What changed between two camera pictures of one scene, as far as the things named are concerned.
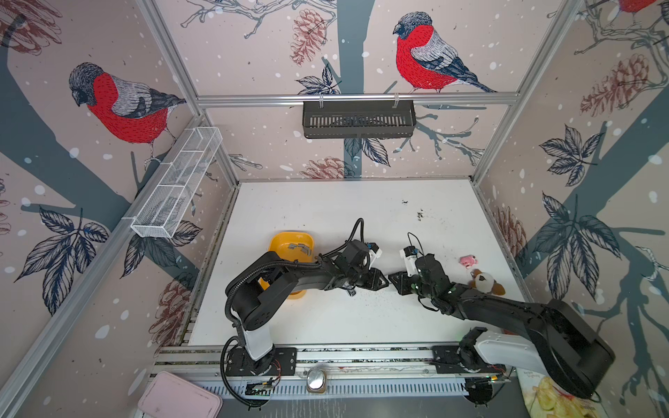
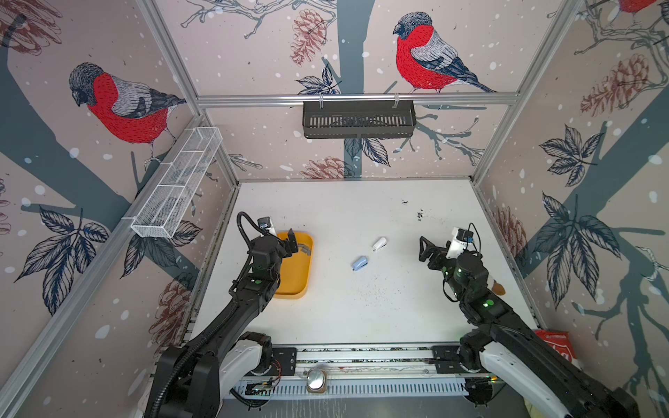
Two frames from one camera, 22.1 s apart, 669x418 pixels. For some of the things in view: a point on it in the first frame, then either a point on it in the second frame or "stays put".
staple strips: x=303 y=247 stays put
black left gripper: x=375 y=279 to x=286 y=249
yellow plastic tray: x=292 y=246 stays put
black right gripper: x=402 y=284 to x=441 y=253
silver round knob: x=316 y=380 stays put
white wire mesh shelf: x=160 y=212 stays put
